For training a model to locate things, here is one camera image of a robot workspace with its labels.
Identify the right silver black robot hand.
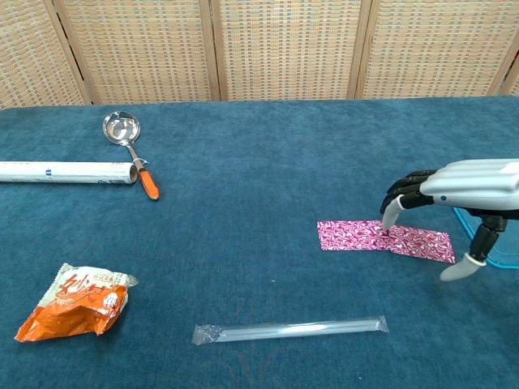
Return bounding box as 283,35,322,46
380,158,519,282

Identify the pink patterned card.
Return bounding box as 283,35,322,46
383,225,456,264
316,220,392,252

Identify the translucent blue plastic lid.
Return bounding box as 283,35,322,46
451,206,519,270

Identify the woven rattan screen panel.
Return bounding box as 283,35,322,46
208,0,372,102
0,0,92,110
354,0,519,100
52,0,222,105

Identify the blue plush table cover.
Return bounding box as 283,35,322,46
0,95,519,389

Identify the clear wrapped straw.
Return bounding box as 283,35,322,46
191,314,390,346

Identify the white film roll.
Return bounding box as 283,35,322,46
0,160,139,186

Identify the orange white snack bag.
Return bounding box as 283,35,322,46
14,262,139,344

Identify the steel ladle orange handle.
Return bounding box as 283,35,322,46
101,110,161,202

